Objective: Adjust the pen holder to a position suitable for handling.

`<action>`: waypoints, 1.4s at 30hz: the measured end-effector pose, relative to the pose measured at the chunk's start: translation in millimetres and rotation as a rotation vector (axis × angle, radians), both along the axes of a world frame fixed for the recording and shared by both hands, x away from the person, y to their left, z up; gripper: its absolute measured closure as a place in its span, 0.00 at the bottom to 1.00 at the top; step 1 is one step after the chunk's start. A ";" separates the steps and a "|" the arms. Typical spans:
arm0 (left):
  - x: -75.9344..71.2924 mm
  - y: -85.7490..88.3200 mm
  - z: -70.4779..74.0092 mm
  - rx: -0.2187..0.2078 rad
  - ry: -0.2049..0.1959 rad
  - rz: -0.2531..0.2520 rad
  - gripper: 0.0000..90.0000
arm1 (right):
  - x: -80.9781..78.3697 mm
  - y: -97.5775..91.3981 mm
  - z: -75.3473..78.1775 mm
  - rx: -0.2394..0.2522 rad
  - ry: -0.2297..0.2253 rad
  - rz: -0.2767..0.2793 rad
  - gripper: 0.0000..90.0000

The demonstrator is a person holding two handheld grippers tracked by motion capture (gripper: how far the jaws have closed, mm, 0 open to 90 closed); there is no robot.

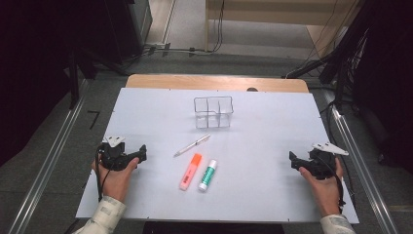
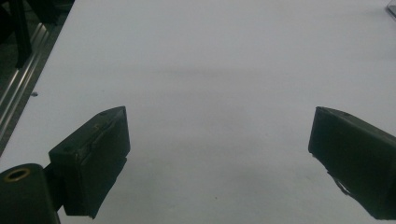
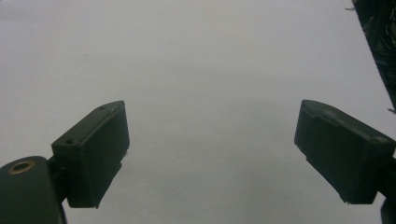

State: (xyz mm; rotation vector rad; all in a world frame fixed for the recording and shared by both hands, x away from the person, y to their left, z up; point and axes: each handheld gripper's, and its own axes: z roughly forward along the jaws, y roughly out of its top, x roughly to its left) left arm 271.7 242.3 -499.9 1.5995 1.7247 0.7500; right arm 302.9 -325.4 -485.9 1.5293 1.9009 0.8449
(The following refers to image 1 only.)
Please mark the white power strip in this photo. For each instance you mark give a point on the white power strip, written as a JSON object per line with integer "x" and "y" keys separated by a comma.
{"x": 156, "y": 45}

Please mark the dark cabinet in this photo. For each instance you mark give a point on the dark cabinet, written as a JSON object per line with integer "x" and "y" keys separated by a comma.
{"x": 130, "y": 26}

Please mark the light wooden shelf unit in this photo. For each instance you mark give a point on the light wooden shelf unit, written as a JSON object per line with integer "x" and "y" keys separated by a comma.
{"x": 259, "y": 13}

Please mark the person's left hand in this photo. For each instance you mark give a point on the person's left hand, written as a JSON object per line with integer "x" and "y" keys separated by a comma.
{"x": 113, "y": 183}

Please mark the orange highlighter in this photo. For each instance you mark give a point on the orange highlighter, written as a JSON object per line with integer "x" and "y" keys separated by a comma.
{"x": 191, "y": 172}

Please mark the metal rail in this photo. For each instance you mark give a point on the metal rail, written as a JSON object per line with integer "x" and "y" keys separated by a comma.
{"x": 48, "y": 162}
{"x": 357, "y": 156}

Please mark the green and white glue stick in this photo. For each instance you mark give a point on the green and white glue stick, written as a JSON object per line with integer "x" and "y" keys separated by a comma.
{"x": 207, "y": 175}

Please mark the dark curtain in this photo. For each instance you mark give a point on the dark curtain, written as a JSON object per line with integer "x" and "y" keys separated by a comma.
{"x": 29, "y": 65}

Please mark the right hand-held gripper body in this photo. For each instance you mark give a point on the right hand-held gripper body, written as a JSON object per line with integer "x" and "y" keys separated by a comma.
{"x": 321, "y": 165}

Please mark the silver pen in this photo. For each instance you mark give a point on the silver pen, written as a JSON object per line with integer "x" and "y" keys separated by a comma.
{"x": 191, "y": 146}

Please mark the clear plastic organizer box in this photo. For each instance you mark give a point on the clear plastic organizer box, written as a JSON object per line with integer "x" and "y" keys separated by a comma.
{"x": 214, "y": 112}

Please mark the person's right hand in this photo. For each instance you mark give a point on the person's right hand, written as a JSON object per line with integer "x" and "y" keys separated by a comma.
{"x": 324, "y": 195}

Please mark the wooden table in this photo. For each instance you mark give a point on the wooden table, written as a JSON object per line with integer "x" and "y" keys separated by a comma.
{"x": 211, "y": 83}

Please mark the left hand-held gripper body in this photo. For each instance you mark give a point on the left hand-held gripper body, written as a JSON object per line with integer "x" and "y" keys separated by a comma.
{"x": 113, "y": 156}

